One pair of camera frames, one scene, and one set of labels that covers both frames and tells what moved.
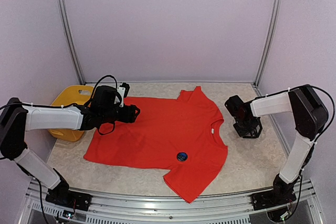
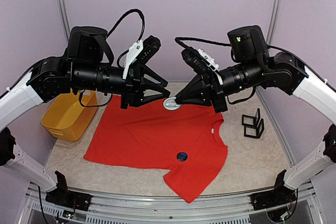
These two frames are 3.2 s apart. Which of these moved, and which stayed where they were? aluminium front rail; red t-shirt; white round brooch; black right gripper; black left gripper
Moved: black right gripper; black left gripper
Stayed: red t-shirt; aluminium front rail; white round brooch
